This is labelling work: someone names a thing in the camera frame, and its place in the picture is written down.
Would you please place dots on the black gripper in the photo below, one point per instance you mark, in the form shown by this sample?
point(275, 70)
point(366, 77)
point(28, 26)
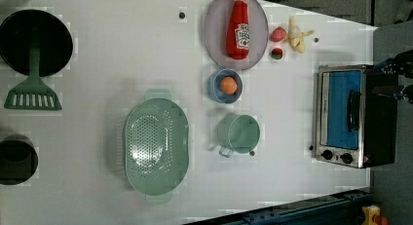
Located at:
point(401, 64)

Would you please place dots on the black and silver toaster oven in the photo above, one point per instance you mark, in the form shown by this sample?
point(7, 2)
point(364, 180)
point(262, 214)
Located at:
point(373, 115)

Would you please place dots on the peeled toy banana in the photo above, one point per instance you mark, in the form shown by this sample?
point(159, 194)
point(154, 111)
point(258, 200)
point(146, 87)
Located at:
point(295, 36)

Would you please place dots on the red toy strawberry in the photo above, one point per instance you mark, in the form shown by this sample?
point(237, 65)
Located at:
point(276, 53)

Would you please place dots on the yellow and red clamp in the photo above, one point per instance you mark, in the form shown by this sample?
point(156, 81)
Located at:
point(373, 216)

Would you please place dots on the pink toy strawberry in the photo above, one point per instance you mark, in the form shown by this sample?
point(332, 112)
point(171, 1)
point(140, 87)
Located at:
point(278, 35)

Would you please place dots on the green mug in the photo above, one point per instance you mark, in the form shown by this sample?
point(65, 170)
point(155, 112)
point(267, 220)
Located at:
point(237, 133)

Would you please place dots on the red ketchup bottle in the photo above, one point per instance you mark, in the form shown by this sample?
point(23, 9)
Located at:
point(237, 38)

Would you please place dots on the orange toy fruit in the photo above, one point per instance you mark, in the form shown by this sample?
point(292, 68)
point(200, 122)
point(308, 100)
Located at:
point(228, 85)

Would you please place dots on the blue bowl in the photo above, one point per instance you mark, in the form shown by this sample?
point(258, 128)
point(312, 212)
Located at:
point(213, 86)

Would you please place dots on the grey round plate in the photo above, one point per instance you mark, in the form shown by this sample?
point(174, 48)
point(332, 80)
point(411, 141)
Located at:
point(215, 31)

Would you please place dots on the green perforated colander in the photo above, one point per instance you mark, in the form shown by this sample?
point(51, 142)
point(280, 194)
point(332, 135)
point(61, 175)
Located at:
point(156, 144)

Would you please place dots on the green slotted spatula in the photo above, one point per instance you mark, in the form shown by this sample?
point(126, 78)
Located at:
point(32, 93)

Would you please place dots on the black frying pan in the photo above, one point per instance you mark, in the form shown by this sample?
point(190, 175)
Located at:
point(56, 43)

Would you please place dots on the black cylindrical cup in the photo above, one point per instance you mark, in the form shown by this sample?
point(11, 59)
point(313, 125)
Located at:
point(18, 159)

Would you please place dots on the blue metal frame rail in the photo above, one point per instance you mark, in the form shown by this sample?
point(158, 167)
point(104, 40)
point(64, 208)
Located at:
point(336, 209)

